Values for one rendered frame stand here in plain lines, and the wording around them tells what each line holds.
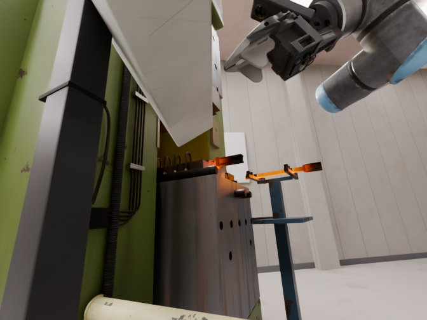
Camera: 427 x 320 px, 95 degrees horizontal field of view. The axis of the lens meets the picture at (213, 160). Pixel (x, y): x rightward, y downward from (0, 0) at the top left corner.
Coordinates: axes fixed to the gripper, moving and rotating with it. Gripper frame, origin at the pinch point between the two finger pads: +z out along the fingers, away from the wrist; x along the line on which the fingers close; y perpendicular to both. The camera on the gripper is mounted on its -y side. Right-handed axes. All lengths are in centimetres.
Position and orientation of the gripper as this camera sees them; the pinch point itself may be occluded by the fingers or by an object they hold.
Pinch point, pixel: (228, 62)
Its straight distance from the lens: 39.1
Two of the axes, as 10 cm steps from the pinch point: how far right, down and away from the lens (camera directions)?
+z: -8.4, 5.2, -1.5
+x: 0.0, 2.9, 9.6
